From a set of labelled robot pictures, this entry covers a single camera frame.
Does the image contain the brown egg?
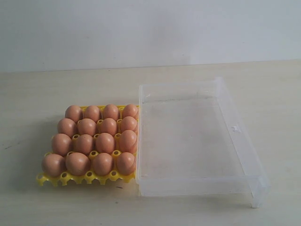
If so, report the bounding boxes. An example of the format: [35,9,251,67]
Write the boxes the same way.
[65,105,83,123]
[83,105,102,122]
[74,134,94,155]
[57,118,78,137]
[95,133,115,154]
[51,133,72,156]
[66,153,91,176]
[99,118,118,136]
[116,152,136,175]
[103,104,119,121]
[122,104,139,119]
[119,130,137,154]
[120,116,138,133]
[41,153,66,178]

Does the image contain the clear plastic box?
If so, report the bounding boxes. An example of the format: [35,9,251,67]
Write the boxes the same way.
[135,78,269,208]

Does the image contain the yellow plastic egg tray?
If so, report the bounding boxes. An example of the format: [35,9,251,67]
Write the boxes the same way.
[36,105,137,186]

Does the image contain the brown egg second row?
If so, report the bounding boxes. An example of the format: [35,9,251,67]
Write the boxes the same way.
[92,153,114,176]
[77,118,96,136]

